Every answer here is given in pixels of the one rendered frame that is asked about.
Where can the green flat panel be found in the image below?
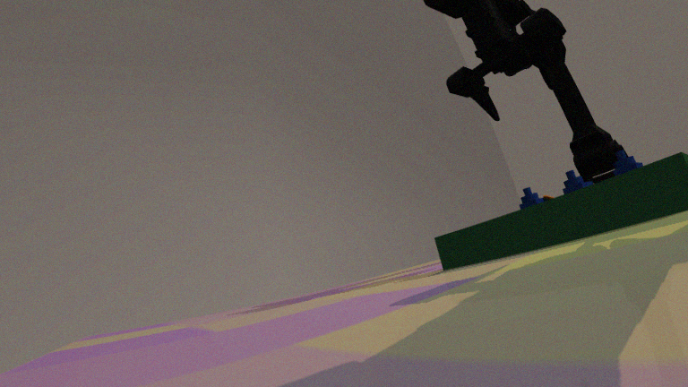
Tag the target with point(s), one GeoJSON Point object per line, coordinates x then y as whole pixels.
{"type": "Point", "coordinates": [636, 194]}

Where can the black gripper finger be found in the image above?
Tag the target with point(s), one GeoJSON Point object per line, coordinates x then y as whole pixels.
{"type": "Point", "coordinates": [541, 45]}
{"type": "Point", "coordinates": [480, 94]}

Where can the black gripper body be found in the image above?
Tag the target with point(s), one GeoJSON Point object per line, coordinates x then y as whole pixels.
{"type": "Point", "coordinates": [495, 44]}

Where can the blue micro servo with orange cable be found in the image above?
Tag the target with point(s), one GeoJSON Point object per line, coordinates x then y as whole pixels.
{"type": "Point", "coordinates": [573, 183]}

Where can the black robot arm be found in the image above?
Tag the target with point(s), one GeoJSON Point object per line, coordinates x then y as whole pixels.
{"type": "Point", "coordinates": [593, 148]}

